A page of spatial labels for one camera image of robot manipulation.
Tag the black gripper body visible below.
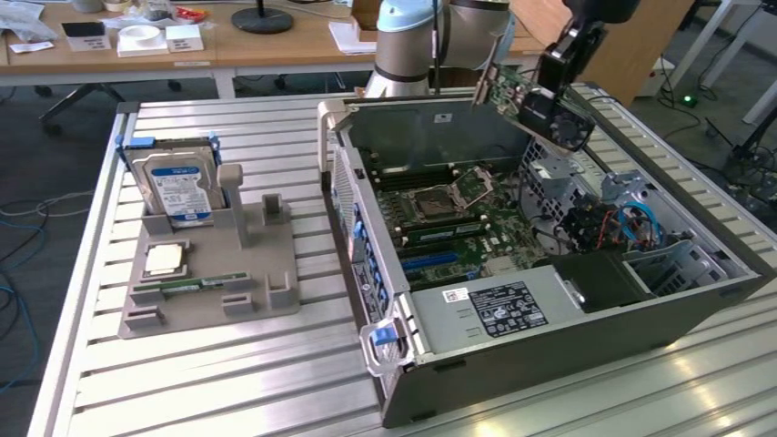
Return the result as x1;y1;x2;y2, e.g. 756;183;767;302
562;0;644;25

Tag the graphics card with black fan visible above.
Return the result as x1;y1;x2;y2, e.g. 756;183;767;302
471;32;598;154

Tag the wooden cabinet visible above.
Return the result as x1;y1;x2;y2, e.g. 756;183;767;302
512;0;698;106

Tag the silver metal drive cage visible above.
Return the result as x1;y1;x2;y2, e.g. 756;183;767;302
519;136;608;238

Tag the metal socket cover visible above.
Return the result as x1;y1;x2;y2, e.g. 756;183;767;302
452;164;495;211

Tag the black RAM slot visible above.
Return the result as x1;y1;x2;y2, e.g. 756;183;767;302
375;164;455;179
376;175;456;191

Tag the white paper stack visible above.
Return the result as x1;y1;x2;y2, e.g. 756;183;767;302
327;20;382;56

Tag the green motherboard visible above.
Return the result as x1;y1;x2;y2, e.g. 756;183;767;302
358;149;560;292

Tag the CPU socket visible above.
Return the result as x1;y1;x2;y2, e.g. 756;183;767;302
412;185;467;219

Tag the wooden desk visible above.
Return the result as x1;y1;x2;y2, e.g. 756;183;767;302
0;0;548;99

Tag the black plastic shroud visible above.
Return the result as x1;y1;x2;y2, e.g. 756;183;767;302
550;249;658;315

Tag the blue expansion slot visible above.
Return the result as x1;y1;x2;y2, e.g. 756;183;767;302
402;252;460;270

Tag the black round lamp base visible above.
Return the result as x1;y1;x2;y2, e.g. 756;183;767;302
230;0;296;36

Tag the silver disk bay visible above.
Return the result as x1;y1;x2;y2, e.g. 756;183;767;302
622;239;730;297

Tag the grey power supply unit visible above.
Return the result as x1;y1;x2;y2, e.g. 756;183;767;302
410;266;588;356

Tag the white labelled box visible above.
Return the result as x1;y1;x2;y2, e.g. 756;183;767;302
164;24;204;54

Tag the open grey PC case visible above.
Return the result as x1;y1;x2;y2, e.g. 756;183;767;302
316;86;777;430

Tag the flat white box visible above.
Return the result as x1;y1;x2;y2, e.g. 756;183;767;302
116;36;171;59

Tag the hard disk in blue caddy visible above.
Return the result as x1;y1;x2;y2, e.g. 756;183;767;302
114;131;222;229

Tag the white tape roll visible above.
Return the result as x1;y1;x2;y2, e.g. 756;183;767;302
119;25;160;46

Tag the grey parts rack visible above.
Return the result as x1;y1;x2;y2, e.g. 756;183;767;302
120;163;306;343

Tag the black box on white stand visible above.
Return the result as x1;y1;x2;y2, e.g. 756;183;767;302
62;21;112;52

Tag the CPU chip with metal lid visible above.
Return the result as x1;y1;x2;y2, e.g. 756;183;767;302
143;245;187;277

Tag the black office chair base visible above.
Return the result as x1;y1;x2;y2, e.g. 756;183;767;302
35;79;184;136

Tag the loose green RAM stick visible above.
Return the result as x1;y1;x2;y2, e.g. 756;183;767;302
132;272;252;297

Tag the white card with red print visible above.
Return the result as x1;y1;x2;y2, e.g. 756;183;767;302
9;40;55;55

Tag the white table frame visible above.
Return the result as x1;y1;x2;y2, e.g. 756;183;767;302
667;0;777;124

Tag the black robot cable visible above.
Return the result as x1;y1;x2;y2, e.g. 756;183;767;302
428;0;443;97

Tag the blue wire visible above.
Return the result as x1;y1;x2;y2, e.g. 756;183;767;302
619;199;667;249

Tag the red wire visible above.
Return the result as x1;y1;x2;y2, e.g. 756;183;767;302
598;213;627;249

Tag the white floor cable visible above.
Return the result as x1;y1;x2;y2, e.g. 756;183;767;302
0;190;96;219

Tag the blue floor cable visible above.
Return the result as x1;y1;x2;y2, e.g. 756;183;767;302
0;218;49;392

